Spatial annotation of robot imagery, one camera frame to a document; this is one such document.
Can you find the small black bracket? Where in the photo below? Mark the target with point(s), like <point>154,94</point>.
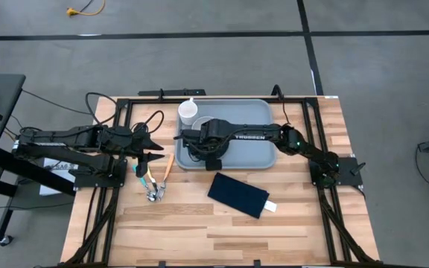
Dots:
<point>161,264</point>
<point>257,263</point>

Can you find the navy cloth napkin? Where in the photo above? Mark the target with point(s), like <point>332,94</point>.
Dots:
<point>237,194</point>

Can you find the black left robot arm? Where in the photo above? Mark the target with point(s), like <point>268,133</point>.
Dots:
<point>73,137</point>

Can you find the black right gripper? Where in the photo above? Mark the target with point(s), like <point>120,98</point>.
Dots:
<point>212,141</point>

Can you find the black caster wheel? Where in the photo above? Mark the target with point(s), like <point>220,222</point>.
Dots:
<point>6,240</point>

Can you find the white labelled box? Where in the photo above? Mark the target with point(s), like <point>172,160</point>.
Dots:
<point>47,190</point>

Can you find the white mug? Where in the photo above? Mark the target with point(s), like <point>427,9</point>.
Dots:
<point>187,111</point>

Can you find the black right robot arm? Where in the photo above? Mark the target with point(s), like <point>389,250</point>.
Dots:
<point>255,134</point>

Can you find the grey plastic tray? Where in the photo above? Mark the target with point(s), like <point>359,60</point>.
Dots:
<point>251,156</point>

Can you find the black metal table frame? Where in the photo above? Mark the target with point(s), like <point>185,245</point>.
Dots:
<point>145,101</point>

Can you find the black desk crossbeam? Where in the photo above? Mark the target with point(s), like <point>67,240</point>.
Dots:
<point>32,173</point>

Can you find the black bar device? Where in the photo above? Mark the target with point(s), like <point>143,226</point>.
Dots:
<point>177,92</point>

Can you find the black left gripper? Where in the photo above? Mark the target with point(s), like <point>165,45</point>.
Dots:
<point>136,143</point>

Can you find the dark teal plate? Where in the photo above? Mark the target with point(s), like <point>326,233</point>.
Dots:
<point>223,150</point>

